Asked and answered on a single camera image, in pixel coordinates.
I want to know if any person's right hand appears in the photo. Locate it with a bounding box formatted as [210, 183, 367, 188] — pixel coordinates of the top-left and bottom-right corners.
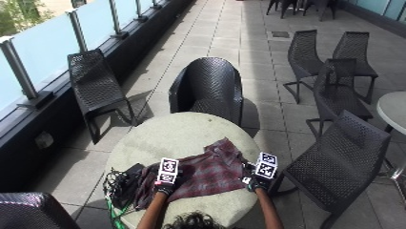
[241, 161, 274, 193]

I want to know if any frosted glass balustrade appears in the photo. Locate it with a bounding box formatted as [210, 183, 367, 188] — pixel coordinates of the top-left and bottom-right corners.
[0, 0, 158, 113]

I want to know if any black perforated plastic chair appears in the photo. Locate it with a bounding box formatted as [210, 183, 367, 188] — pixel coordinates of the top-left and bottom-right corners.
[282, 29, 326, 105]
[331, 31, 379, 105]
[305, 57, 375, 138]
[66, 48, 138, 146]
[267, 109, 393, 229]

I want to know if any black bundle of cables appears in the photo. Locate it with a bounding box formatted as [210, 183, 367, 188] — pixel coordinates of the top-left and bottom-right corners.
[101, 162, 148, 212]

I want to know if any left glove white marker cube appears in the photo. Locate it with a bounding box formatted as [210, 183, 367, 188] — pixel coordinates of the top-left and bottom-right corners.
[156, 156, 180, 185]

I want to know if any grey metal balustrade post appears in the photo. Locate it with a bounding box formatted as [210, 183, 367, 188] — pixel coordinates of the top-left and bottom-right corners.
[0, 35, 56, 110]
[65, 9, 90, 53]
[106, 0, 129, 40]
[133, 0, 149, 23]

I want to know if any person's left hand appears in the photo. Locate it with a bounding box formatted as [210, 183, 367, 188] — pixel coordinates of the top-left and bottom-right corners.
[150, 169, 182, 197]

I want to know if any glove white marker cube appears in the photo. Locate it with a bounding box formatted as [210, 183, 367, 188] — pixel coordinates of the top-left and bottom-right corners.
[156, 156, 180, 185]
[254, 151, 279, 180]

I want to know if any right glove white marker cube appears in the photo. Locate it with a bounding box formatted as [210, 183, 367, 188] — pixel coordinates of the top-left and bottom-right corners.
[254, 151, 279, 180]

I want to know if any black woven tub armchair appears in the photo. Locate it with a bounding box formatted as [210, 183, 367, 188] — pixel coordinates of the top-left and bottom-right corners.
[168, 56, 245, 127]
[0, 191, 82, 229]

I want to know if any white round side table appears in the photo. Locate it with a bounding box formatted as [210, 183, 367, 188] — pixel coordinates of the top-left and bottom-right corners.
[375, 91, 406, 135]

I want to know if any grey wall outlet cover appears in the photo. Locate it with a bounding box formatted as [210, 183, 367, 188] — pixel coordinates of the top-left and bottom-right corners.
[34, 131, 56, 151]

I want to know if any green cable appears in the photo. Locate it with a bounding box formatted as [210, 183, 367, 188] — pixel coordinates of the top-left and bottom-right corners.
[104, 196, 136, 229]

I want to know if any red grey plaid cloth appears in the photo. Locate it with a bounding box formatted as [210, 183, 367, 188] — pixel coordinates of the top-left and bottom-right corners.
[133, 136, 251, 210]

